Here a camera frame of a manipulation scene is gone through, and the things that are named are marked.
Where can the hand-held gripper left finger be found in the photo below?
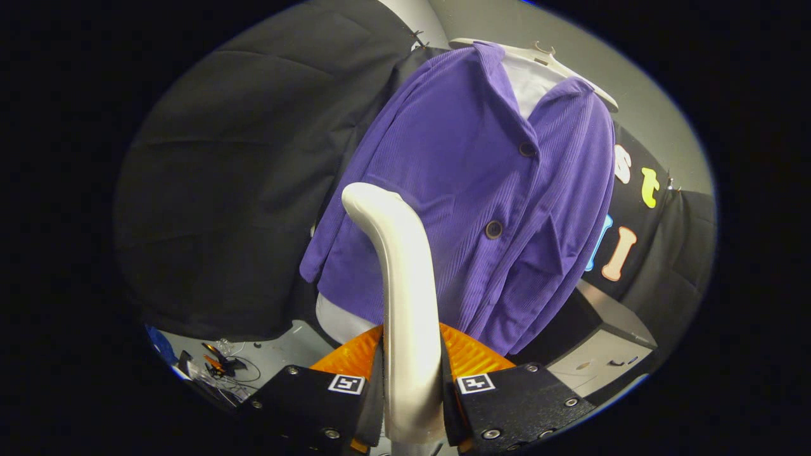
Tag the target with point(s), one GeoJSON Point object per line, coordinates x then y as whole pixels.
{"type": "Point", "coordinates": [304, 405]}

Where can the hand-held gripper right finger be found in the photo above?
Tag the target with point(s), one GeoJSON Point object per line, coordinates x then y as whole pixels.
{"type": "Point", "coordinates": [526, 405]}

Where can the white garment steamer head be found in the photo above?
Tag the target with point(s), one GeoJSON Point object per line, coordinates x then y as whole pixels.
{"type": "Point", "coordinates": [405, 285]}

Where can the purple jacket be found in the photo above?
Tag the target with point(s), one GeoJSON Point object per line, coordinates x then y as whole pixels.
{"type": "Point", "coordinates": [456, 190]}

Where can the white plastic clothes hanger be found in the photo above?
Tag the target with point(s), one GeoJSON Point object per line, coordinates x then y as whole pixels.
{"type": "Point", "coordinates": [589, 82]}

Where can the grey cabinet with drawers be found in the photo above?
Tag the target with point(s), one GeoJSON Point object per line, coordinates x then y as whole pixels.
{"type": "Point", "coordinates": [589, 364]}

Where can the orange and black tool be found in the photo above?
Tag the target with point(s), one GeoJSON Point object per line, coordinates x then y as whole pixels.
{"type": "Point", "coordinates": [222, 362]}

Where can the blue object on floor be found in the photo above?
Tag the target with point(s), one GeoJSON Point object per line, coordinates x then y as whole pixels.
{"type": "Point", "coordinates": [161, 345]}

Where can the black binder clip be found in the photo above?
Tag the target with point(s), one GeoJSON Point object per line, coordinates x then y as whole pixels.
{"type": "Point", "coordinates": [416, 37]}

